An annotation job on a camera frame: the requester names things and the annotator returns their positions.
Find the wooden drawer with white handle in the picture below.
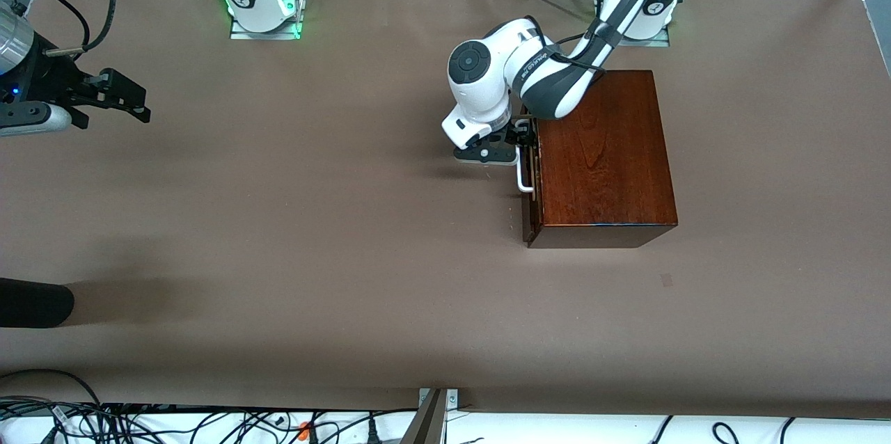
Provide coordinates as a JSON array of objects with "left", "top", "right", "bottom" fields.
[{"left": 516, "top": 100, "right": 545, "bottom": 239}]

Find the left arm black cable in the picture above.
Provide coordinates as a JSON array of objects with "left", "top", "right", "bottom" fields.
[{"left": 522, "top": 13, "right": 606, "bottom": 76}]

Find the metal mounting bracket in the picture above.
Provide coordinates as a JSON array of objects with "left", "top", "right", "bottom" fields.
[{"left": 418, "top": 388, "right": 459, "bottom": 410}]

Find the dark angled bar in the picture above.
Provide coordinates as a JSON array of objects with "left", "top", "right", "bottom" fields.
[{"left": 400, "top": 388, "right": 447, "bottom": 444}]

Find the black rounded object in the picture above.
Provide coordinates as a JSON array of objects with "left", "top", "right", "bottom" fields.
[{"left": 0, "top": 277, "right": 75, "bottom": 328}]

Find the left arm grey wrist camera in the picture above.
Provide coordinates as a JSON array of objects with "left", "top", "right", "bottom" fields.
[{"left": 453, "top": 140, "right": 521, "bottom": 166}]

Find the dark brown wooden cabinet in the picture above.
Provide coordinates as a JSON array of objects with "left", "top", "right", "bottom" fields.
[{"left": 523, "top": 70, "right": 679, "bottom": 249}]

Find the right arm aluminium base plate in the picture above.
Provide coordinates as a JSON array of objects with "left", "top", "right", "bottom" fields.
[{"left": 230, "top": 13, "right": 302, "bottom": 41}]

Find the thin black cable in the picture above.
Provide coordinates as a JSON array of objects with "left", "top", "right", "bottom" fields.
[{"left": 10, "top": 0, "right": 93, "bottom": 48}]

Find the left arm aluminium base plate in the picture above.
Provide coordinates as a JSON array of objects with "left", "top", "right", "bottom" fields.
[{"left": 616, "top": 33, "right": 670, "bottom": 48}]

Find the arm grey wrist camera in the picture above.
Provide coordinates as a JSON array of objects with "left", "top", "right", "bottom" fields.
[
  {"left": 453, "top": 140, "right": 521, "bottom": 166},
  {"left": 0, "top": 102, "right": 73, "bottom": 138}
]

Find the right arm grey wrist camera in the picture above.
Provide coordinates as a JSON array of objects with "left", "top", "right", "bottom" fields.
[{"left": 0, "top": 102, "right": 73, "bottom": 138}]

